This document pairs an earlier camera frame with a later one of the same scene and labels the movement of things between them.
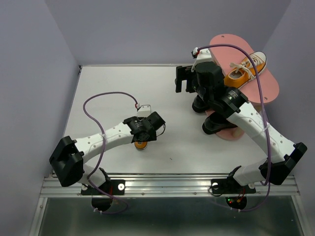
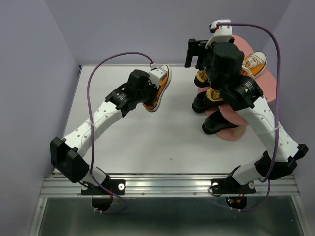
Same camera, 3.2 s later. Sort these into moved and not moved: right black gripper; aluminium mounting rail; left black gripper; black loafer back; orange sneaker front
Moved: right black gripper; left black gripper; orange sneaker front
Not moved: black loafer back; aluminium mounting rail
